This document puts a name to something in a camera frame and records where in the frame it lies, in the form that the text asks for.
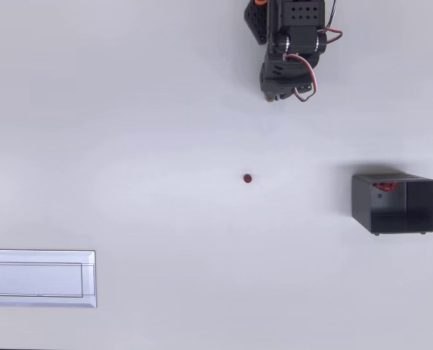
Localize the black robot base orange clamps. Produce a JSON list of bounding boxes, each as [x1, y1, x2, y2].
[[243, 0, 269, 46]]

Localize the black plastic box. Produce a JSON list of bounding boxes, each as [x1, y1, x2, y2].
[[351, 173, 433, 236]]

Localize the white rectangular cover plate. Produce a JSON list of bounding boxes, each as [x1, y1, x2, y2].
[[0, 249, 98, 309]]

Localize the red white gripper servo cable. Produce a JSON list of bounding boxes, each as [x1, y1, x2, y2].
[[284, 53, 319, 103]]

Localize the red white arm servo cable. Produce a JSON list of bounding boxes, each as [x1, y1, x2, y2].
[[320, 0, 344, 45]]

